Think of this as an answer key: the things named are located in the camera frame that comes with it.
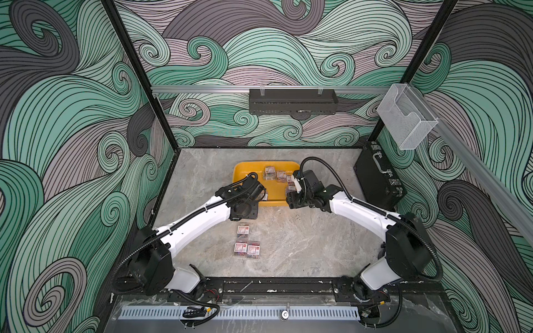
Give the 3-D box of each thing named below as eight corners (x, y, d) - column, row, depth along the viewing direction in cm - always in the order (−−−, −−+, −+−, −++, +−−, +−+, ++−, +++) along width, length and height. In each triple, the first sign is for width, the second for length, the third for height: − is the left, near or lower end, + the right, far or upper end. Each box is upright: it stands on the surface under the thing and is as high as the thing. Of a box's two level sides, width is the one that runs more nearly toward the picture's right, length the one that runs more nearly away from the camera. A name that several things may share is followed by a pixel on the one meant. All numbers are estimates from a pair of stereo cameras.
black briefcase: (362, 218, 94) (383, 192, 77) (352, 170, 113) (368, 141, 96) (385, 221, 93) (412, 195, 76) (371, 172, 112) (391, 143, 95)
